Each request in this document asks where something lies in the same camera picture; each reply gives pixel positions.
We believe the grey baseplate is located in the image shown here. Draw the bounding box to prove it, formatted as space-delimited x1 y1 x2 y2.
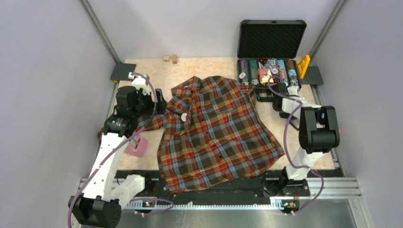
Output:
110 62 136 81
300 66 324 86

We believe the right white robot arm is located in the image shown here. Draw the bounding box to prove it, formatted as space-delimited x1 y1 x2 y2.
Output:
256 83 340 196

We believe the black brooch display tray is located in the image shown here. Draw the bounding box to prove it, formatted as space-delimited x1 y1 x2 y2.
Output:
278 108 300 131

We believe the pink metronome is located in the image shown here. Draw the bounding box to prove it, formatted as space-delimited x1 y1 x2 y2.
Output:
124 135 148 158

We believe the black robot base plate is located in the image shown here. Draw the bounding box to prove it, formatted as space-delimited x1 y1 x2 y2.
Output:
115 170 310 206

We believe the plaid flannel shirt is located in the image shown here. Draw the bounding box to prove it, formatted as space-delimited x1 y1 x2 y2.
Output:
145 76 284 192

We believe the right grey baseplate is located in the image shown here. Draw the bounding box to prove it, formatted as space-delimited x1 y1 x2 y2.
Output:
300 66 324 86

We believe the yellow plastic toy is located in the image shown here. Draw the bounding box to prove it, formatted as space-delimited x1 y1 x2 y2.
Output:
297 55 311 79

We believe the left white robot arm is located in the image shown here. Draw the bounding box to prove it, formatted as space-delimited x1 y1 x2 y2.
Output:
67 72 166 228

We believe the left grey baseplate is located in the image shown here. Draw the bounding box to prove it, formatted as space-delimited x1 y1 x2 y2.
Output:
110 62 136 81

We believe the black poker chip case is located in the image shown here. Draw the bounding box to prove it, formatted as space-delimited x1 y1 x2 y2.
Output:
237 19 307 91

